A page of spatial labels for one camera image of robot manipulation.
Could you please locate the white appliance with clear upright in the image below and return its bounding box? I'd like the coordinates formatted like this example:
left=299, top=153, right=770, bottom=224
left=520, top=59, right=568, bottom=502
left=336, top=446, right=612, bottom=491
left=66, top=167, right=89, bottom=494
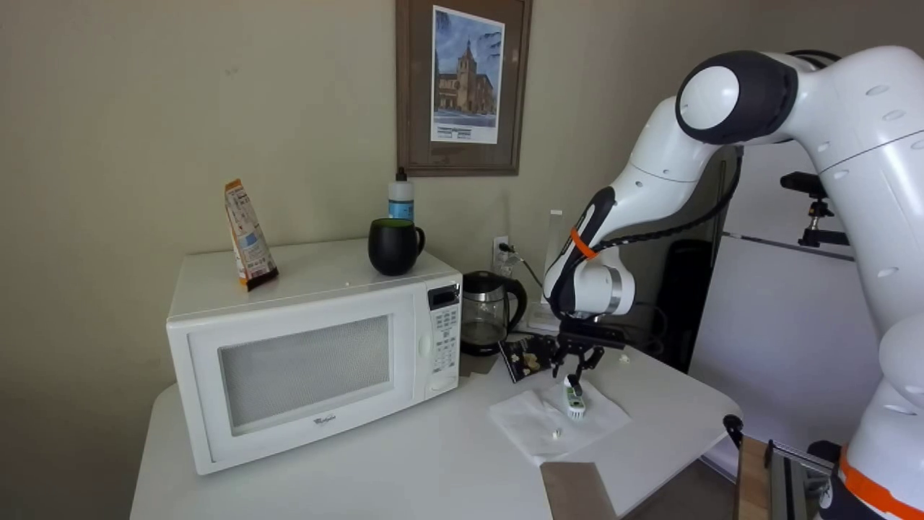
left=526, top=209, right=566, bottom=334

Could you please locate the black glass coffee pot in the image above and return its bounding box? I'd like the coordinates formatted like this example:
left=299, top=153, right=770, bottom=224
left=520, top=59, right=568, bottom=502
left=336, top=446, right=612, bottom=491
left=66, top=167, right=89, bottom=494
left=460, top=270, right=529, bottom=357

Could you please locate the camera on mount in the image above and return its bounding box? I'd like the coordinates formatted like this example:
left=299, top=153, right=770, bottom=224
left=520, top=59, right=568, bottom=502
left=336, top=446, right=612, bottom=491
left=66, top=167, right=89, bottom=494
left=779, top=170, right=853, bottom=249

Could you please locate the white paper napkin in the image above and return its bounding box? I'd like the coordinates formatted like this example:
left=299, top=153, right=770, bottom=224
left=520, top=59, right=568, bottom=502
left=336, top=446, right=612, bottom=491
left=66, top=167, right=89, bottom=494
left=488, top=379, right=633, bottom=467

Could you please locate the white and green scrub brush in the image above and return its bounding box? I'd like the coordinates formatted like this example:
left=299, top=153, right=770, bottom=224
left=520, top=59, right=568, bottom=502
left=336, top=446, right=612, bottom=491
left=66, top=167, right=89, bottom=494
left=563, top=375, right=588, bottom=422

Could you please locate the white bottle with black cap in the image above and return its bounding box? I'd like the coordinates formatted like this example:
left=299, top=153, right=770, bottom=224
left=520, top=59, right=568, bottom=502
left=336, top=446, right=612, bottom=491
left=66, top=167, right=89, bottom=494
left=387, top=166, right=416, bottom=222

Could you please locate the black mug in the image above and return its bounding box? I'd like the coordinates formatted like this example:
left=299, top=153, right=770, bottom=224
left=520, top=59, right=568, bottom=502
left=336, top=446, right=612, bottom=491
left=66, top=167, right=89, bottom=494
left=367, top=217, right=427, bottom=277

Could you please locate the brown cardboard piece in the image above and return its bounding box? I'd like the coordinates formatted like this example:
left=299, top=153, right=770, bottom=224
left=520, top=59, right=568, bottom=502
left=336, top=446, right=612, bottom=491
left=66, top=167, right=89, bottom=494
left=539, top=461, right=619, bottom=520

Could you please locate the orange and white snack bag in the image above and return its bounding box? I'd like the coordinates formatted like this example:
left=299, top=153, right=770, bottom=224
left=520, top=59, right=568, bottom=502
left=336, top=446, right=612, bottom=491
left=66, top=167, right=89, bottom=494
left=223, top=178, right=280, bottom=293

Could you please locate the white microwave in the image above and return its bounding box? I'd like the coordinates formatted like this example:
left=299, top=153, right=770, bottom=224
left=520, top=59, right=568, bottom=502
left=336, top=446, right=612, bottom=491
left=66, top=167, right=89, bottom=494
left=165, top=238, right=463, bottom=477

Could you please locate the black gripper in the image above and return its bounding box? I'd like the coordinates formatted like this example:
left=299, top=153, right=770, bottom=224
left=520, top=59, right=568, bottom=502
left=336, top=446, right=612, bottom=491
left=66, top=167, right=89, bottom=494
left=552, top=316, right=628, bottom=395

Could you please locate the black popcorn packet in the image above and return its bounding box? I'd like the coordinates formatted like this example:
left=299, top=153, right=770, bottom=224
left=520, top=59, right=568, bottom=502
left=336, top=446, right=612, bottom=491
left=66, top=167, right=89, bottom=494
left=499, top=333, right=561, bottom=384

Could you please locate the white microwave door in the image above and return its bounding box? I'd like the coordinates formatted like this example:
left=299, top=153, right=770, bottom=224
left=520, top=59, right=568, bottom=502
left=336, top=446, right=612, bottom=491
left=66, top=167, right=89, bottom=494
left=167, top=288, right=425, bottom=476

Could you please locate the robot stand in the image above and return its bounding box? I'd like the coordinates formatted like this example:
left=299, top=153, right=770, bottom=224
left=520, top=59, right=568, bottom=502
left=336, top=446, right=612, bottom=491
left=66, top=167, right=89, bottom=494
left=723, top=414, right=847, bottom=520

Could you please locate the black cable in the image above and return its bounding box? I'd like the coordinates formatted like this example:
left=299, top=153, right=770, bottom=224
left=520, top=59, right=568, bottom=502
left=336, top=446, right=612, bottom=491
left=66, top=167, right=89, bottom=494
left=498, top=243, right=545, bottom=291

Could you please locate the framed church picture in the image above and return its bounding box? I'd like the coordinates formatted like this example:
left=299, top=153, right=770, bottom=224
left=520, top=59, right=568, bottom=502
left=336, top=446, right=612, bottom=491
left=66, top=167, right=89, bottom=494
left=395, top=0, right=533, bottom=178

